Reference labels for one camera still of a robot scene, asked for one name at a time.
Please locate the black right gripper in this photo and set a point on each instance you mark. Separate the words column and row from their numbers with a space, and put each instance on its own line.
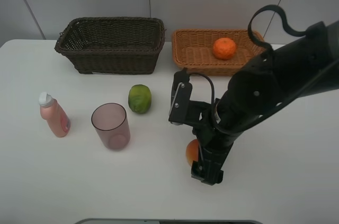
column 214, row 150

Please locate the red orange peach fruit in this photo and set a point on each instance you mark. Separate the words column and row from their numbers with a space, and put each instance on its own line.
column 192, row 151

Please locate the green lime fruit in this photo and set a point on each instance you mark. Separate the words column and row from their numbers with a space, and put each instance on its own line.
column 139, row 99

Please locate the orange mandarin fruit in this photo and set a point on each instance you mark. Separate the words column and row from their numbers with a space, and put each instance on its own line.
column 224, row 48

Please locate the pink bottle white cap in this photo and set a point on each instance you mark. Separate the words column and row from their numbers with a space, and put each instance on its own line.
column 55, row 116

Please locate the dark grey pump bottle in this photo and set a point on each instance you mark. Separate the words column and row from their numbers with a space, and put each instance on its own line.
column 181, row 76

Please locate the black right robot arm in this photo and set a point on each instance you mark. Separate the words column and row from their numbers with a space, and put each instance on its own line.
column 265, row 85

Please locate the orange wicker basket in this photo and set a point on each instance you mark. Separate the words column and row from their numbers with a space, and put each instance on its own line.
column 193, row 49

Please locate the translucent purple plastic cup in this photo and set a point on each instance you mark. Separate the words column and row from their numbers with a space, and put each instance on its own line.
column 111, row 124

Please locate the dark brown wicker basket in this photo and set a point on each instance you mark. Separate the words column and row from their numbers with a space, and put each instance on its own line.
column 112, row 45

